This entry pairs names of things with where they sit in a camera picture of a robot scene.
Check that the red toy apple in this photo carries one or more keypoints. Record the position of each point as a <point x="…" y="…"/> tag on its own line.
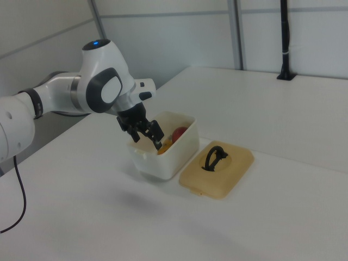
<point x="179" y="133"/>

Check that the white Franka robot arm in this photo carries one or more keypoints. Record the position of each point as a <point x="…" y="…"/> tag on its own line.
<point x="106" y="68"/>

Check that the grey partition post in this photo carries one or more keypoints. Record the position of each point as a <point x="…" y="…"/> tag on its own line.
<point x="98" y="19"/>
<point x="236" y="32"/>

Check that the black pole with white tape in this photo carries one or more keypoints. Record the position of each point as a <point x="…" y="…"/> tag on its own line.
<point x="285" y="40"/>

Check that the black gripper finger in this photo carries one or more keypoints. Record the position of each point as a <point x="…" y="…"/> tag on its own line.
<point x="135" y="135"/>
<point x="154" y="131"/>

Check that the white plastic container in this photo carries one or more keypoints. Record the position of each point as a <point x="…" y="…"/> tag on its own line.
<point x="163" y="166"/>

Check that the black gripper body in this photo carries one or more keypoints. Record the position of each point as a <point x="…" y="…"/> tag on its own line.
<point x="131" y="117"/>

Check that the beige plastic lid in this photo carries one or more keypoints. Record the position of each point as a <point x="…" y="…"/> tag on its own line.
<point x="233" y="174"/>

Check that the orange toy fruit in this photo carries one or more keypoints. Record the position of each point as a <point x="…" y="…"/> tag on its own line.
<point x="163" y="150"/>

